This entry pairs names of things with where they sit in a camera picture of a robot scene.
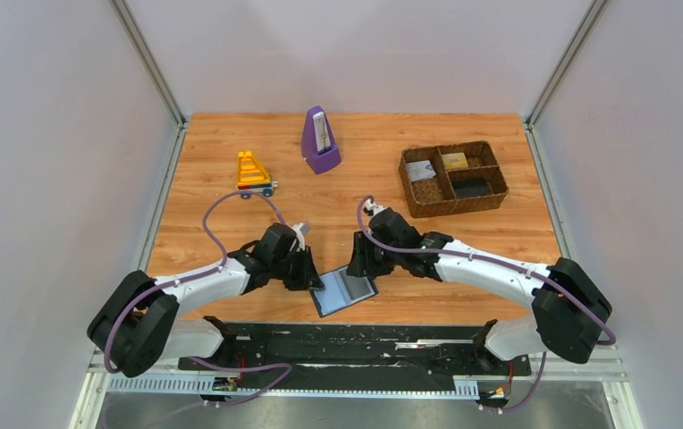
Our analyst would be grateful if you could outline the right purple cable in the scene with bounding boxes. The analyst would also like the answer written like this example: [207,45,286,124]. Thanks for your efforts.
[357,195,618,415]

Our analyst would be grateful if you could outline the brown wicker divided basket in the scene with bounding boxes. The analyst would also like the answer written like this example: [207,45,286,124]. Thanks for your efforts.
[399,140,509,218]

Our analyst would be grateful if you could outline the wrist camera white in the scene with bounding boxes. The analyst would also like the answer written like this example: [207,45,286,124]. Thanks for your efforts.
[362,198,386,218]
[291,222,311,250]

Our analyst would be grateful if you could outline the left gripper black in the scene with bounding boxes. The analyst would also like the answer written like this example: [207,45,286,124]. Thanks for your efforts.
[271,245,326,291]

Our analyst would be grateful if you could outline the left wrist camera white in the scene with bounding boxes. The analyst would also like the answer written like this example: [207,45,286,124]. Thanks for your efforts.
[291,222,311,250]

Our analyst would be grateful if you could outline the slotted cable duct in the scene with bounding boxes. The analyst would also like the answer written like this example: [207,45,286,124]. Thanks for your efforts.
[105,374,480,400]

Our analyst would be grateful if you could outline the dark silver card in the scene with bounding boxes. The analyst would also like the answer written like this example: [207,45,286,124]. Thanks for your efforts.
[451,178,493,199]

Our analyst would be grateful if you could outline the gold card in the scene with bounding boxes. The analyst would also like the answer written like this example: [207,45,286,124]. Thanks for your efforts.
[441,152,469,171]

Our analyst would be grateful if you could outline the blue leather card holder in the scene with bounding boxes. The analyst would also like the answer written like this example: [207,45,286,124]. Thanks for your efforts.
[310,265,378,318]

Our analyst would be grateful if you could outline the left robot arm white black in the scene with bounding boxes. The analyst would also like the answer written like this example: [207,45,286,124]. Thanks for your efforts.
[87,222,325,378]

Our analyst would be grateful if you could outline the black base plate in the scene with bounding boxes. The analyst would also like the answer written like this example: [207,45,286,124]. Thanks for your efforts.
[208,323,531,390]

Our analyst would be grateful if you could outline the yellow toy on wheels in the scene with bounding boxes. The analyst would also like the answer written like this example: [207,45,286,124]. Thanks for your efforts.
[236,151,278,199]

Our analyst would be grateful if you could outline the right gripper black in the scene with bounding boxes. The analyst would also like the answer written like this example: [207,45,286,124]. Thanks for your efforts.
[348,231,403,278]

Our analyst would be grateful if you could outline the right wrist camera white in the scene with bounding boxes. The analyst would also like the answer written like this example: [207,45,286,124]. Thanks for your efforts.
[362,198,386,218]

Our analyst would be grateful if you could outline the purple metronome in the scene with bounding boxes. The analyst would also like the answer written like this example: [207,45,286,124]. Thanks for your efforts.
[300,105,342,174]

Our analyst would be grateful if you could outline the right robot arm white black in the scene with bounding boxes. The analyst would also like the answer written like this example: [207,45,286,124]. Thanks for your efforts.
[347,198,616,374]

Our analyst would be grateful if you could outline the white silver card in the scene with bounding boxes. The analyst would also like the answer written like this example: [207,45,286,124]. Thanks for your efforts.
[405,160,436,182]

